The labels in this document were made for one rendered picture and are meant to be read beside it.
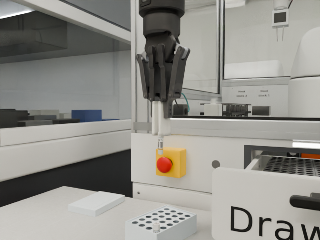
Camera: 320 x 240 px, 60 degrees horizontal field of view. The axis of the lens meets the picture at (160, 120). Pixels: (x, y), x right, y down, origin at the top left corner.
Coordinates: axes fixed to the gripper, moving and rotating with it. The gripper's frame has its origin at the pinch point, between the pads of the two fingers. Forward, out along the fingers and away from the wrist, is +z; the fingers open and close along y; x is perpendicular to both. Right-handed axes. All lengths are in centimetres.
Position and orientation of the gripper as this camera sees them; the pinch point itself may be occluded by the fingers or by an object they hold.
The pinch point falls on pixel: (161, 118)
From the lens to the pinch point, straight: 56.6
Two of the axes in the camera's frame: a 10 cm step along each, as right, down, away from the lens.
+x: 6.9, -0.4, 7.2
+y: 7.2, 0.4, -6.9
